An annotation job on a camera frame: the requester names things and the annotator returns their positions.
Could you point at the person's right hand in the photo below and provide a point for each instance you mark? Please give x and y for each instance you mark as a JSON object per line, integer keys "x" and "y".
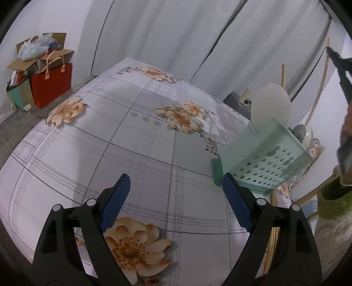
{"x": 344, "y": 151}

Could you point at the white curtain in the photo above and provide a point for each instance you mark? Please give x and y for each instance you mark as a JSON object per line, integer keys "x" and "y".
{"x": 219, "y": 46}

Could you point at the grey side cabinet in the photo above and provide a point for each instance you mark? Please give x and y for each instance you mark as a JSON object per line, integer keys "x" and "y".
{"x": 232, "y": 101}

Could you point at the bamboo chopstick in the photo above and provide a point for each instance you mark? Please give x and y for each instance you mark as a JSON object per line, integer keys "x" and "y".
{"x": 321, "y": 86}
{"x": 283, "y": 76}
{"x": 272, "y": 240}

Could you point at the mint green utensil holder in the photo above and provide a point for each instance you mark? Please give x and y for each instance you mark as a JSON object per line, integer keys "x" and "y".
{"x": 261, "y": 161}

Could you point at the patterned folded board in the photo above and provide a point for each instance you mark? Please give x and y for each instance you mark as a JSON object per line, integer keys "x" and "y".
{"x": 315, "y": 151}

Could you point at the open cardboard box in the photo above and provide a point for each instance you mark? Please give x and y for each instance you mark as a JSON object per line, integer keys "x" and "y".
{"x": 32, "y": 53}

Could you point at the green white fuzzy sleeve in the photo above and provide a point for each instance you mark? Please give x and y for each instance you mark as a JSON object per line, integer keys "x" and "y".
{"x": 333, "y": 227}

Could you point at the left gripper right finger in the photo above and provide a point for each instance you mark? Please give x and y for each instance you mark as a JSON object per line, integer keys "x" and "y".
{"x": 295, "y": 259}

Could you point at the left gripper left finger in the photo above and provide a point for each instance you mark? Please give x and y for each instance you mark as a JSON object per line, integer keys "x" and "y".
{"x": 57, "y": 260}

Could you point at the cardboard tube roll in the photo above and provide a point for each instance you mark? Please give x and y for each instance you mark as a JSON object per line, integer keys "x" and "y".
{"x": 245, "y": 95}

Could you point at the teal gift bag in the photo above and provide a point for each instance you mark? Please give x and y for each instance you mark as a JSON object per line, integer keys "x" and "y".
{"x": 19, "y": 90}

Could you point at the steel spoon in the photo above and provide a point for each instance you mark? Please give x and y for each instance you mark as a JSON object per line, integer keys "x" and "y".
{"x": 299, "y": 132}

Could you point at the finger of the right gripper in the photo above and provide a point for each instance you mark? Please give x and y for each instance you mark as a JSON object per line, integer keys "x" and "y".
{"x": 343, "y": 66}

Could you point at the floral plaid tablecloth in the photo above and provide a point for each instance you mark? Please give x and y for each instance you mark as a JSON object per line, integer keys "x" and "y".
{"x": 175, "y": 226}

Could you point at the red paper gift bag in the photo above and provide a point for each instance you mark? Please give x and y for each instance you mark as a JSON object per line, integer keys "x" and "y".
{"x": 53, "y": 81}

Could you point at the cream plastic rice paddle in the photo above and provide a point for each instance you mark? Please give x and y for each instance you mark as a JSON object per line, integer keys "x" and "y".
{"x": 308, "y": 137}

